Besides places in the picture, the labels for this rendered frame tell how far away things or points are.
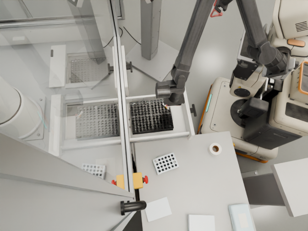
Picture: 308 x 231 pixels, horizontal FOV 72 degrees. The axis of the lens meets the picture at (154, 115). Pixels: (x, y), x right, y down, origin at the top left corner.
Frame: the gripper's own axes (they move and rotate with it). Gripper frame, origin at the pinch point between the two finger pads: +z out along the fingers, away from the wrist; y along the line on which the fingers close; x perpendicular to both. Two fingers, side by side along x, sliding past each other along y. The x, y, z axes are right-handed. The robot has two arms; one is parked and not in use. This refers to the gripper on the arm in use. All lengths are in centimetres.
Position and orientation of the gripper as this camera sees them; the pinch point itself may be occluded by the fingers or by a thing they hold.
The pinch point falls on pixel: (170, 103)
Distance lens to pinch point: 112.9
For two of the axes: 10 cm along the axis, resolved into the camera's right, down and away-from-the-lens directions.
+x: -1.1, -9.5, 2.9
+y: 9.9, -0.7, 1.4
